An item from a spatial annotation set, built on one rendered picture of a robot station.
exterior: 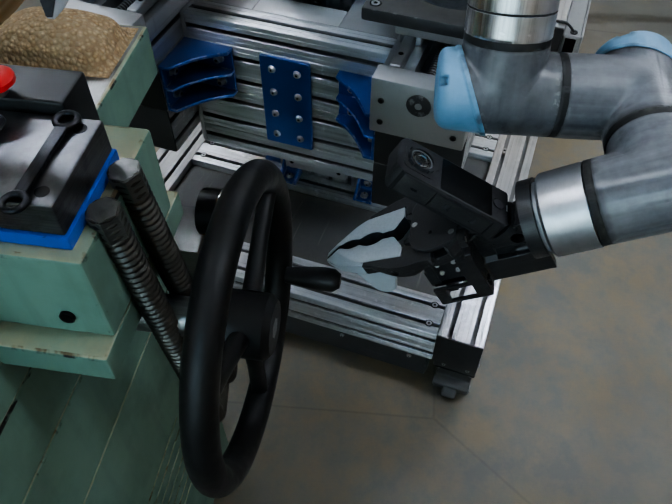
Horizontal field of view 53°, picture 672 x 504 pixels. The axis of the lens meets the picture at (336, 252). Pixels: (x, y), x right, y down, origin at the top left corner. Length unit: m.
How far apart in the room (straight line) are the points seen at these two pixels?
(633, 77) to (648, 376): 1.09
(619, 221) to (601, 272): 1.20
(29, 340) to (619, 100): 0.51
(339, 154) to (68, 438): 0.69
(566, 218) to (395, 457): 0.92
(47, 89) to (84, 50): 0.21
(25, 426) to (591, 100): 0.56
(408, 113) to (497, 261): 0.35
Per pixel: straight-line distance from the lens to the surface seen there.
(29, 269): 0.50
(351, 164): 1.20
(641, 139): 0.59
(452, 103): 0.60
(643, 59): 0.65
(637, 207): 0.57
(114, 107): 0.72
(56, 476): 0.73
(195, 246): 0.91
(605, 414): 1.56
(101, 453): 0.81
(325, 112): 1.14
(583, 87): 0.62
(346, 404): 1.46
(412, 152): 0.57
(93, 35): 0.75
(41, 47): 0.75
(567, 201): 0.57
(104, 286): 0.51
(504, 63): 0.59
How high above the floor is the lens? 1.30
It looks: 50 degrees down
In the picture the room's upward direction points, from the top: straight up
